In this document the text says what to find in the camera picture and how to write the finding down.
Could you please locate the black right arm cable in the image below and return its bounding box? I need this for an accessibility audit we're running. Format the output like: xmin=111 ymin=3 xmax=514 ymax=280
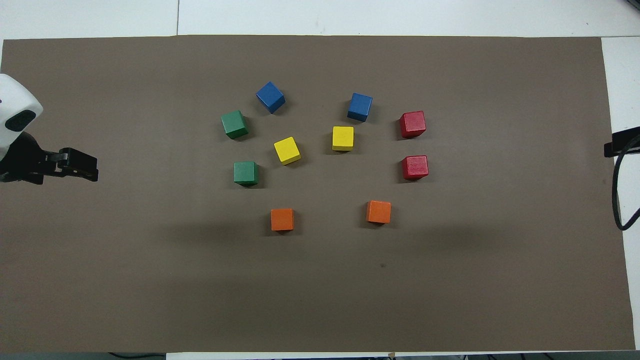
xmin=613 ymin=135 xmax=640 ymax=232

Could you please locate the orange wooden cube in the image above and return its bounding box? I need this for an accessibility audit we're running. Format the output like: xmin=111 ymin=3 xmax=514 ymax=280
xmin=365 ymin=200 xmax=392 ymax=225
xmin=270 ymin=208 xmax=295 ymax=232

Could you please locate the red wooden cube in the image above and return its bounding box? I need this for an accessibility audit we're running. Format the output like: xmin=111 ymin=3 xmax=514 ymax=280
xmin=399 ymin=110 xmax=427 ymax=139
xmin=401 ymin=155 xmax=429 ymax=181

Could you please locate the green wooden cube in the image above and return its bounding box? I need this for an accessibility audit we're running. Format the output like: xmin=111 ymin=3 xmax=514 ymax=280
xmin=220 ymin=110 xmax=250 ymax=140
xmin=233 ymin=161 xmax=260 ymax=187

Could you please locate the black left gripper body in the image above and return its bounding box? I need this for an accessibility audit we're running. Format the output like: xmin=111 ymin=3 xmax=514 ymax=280
xmin=0 ymin=131 xmax=63 ymax=185

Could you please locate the brown paper table mat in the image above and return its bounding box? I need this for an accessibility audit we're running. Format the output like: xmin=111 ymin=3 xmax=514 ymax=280
xmin=0 ymin=34 xmax=636 ymax=354

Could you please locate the blue wooden cube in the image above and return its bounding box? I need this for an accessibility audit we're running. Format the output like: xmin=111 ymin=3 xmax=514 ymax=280
xmin=256 ymin=81 xmax=286 ymax=115
xmin=347 ymin=92 xmax=373 ymax=123

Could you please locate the yellow wooden cube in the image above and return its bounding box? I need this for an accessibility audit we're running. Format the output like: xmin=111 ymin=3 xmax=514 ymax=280
xmin=332 ymin=126 xmax=355 ymax=152
xmin=273 ymin=136 xmax=302 ymax=166

